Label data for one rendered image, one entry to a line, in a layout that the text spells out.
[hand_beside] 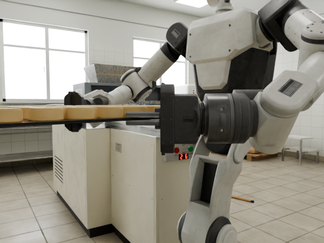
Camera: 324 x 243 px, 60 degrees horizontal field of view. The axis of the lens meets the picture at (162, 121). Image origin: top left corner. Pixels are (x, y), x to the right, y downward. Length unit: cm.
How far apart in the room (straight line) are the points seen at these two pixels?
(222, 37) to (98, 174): 154
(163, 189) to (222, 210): 69
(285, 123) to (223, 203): 58
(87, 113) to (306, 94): 35
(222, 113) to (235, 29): 52
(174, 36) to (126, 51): 458
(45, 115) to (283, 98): 36
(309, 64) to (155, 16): 570
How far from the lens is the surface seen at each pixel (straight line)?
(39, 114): 44
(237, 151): 97
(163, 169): 162
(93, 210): 228
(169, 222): 174
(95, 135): 215
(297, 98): 49
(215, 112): 46
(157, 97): 246
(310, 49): 70
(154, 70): 121
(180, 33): 116
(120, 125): 202
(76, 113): 46
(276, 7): 94
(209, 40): 99
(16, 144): 517
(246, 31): 95
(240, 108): 47
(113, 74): 225
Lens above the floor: 103
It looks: 4 degrees down
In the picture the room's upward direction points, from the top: straight up
